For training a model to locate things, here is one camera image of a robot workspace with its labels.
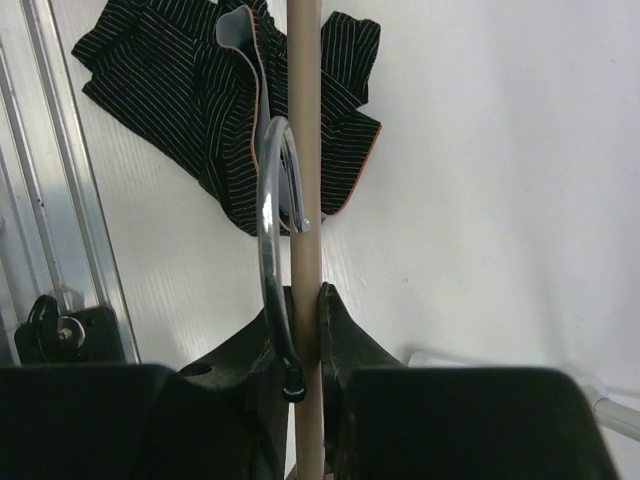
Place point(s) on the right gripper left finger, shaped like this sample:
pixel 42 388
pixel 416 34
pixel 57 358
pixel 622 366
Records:
pixel 66 416

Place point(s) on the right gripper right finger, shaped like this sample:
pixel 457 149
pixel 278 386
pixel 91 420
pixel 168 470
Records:
pixel 385 420

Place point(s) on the wooden clip hanger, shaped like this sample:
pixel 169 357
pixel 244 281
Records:
pixel 292 146

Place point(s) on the black shorts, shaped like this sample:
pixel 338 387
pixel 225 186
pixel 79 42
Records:
pixel 200 81

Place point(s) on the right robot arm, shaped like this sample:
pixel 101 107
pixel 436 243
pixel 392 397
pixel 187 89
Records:
pixel 73 409

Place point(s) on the aluminium mounting rail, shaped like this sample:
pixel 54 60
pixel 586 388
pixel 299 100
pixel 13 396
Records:
pixel 54 238

